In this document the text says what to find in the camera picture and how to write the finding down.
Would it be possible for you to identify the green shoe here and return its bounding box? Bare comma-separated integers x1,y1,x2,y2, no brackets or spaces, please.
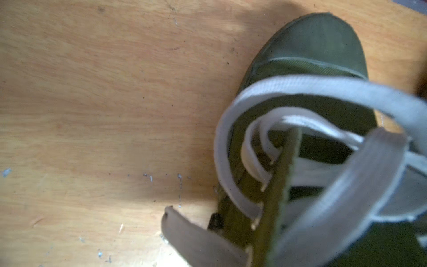
161,12,427,267

